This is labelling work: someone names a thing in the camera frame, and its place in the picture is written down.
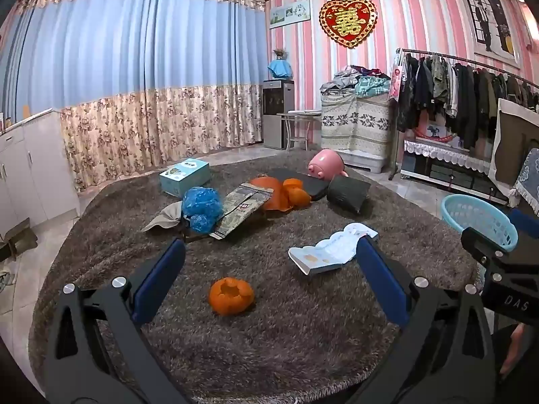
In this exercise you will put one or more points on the dark green pillow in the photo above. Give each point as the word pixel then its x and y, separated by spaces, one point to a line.
pixel 347 193

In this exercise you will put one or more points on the pink pig toy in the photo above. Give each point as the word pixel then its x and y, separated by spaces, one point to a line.
pixel 326 163

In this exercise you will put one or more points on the metal clothes rack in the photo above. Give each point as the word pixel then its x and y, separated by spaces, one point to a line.
pixel 442 54

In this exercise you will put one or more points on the beige cloth cap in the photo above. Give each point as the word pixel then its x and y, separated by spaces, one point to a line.
pixel 164 221

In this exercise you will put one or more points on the wall poster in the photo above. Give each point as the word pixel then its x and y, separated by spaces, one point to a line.
pixel 488 21

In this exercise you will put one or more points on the person's right hand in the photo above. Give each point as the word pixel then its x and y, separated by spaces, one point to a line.
pixel 514 349

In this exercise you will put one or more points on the orange plastic bag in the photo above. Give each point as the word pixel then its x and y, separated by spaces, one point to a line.
pixel 271 195

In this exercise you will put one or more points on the red heart wall decoration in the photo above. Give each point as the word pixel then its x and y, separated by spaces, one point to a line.
pixel 347 19

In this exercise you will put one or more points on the pink hanging bag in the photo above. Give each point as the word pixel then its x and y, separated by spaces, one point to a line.
pixel 396 82

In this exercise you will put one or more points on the small white table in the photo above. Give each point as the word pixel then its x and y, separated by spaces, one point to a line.
pixel 299 114

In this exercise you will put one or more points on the blue floral curtain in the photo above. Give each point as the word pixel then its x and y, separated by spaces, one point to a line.
pixel 126 92

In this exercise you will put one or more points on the blue plastic bag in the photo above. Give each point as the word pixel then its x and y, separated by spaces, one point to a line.
pixel 202 223
pixel 202 202

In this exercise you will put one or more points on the row of hanging clothes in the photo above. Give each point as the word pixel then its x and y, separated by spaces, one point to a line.
pixel 463 92

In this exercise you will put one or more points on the hollow orange peel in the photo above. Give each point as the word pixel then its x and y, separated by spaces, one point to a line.
pixel 231 298

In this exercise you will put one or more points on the beige cloth cover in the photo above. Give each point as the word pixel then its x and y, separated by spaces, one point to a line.
pixel 507 143

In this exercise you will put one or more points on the black flat case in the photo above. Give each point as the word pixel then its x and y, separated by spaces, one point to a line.
pixel 313 187

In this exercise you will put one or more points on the grey shaggy rug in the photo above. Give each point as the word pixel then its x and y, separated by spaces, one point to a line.
pixel 294 336

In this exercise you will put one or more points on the small potted plant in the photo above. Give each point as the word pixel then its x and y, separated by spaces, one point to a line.
pixel 280 54

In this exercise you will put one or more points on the camouflage print paper package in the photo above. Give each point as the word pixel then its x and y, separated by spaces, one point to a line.
pixel 240 214

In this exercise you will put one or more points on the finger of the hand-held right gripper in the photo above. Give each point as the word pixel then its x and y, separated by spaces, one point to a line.
pixel 480 242
pixel 524 225

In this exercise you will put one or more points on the blue patterned cloth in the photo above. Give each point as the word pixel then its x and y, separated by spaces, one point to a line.
pixel 528 176

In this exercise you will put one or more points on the landscape wall picture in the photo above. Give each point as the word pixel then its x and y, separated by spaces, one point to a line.
pixel 290 13

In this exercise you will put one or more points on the light blue cardboard box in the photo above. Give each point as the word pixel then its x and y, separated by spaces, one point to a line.
pixel 185 176

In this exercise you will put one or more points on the low stand with lace cloth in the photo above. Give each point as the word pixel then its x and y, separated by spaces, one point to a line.
pixel 446 155

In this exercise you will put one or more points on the small wooden stool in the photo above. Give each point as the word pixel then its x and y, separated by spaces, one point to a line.
pixel 19 240

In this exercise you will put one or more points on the white cabinet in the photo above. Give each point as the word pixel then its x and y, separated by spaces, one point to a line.
pixel 38 168

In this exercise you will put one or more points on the light blue plastic basket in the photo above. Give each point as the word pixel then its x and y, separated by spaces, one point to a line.
pixel 478 221

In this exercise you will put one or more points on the blue cloth cover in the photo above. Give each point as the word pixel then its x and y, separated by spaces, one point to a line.
pixel 280 68

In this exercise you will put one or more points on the grey water dispenser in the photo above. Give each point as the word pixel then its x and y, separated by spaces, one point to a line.
pixel 278 113

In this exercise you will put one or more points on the pile of clothes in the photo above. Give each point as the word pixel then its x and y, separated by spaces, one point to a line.
pixel 358 81

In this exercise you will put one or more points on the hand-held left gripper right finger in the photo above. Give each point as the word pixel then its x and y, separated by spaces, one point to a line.
pixel 379 280

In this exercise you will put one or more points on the cloth-covered pile of laundry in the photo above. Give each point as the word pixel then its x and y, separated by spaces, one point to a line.
pixel 353 122

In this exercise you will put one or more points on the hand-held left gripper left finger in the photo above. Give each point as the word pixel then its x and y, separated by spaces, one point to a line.
pixel 162 275

